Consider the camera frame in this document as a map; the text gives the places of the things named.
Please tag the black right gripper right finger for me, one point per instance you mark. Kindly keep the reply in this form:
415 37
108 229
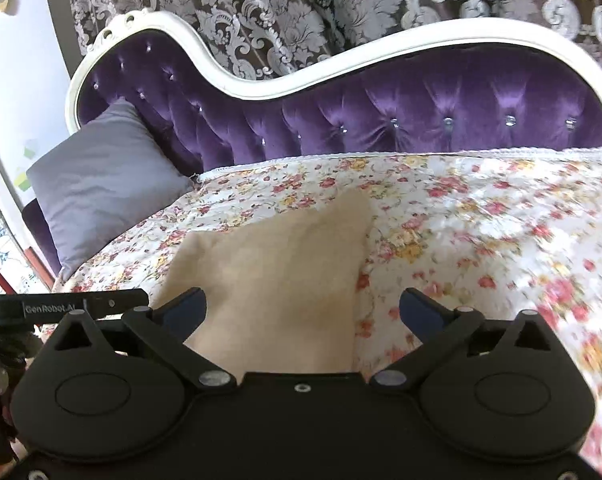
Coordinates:
441 332

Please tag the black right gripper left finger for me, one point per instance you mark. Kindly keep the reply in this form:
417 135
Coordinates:
164 331

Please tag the cream beige knit garment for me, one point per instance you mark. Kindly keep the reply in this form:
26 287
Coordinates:
281 292

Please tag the floral bedspread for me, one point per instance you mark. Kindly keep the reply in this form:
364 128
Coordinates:
495 233

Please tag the grey pillow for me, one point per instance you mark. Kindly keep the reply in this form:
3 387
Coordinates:
94 186

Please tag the purple tufted velvet headboard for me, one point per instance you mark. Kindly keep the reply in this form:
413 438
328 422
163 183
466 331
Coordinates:
453 86

